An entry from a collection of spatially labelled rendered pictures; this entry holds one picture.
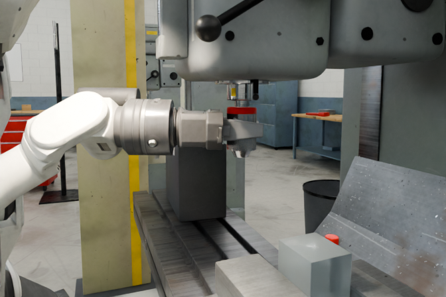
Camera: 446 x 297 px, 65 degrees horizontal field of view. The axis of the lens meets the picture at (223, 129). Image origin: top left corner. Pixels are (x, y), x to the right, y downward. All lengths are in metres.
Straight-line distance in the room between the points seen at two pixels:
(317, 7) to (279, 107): 7.33
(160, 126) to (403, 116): 0.50
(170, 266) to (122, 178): 1.65
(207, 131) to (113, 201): 1.87
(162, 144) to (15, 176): 0.20
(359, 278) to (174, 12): 0.40
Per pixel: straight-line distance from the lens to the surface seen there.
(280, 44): 0.47
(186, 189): 0.85
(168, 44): 0.50
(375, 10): 0.54
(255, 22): 0.46
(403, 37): 0.57
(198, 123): 0.51
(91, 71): 2.23
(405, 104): 0.79
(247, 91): 0.53
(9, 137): 5.14
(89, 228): 2.38
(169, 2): 0.51
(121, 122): 0.53
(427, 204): 0.74
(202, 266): 0.67
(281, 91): 7.83
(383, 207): 0.79
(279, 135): 7.88
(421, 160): 0.77
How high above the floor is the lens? 1.29
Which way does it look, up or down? 6 degrees down
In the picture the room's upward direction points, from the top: straight up
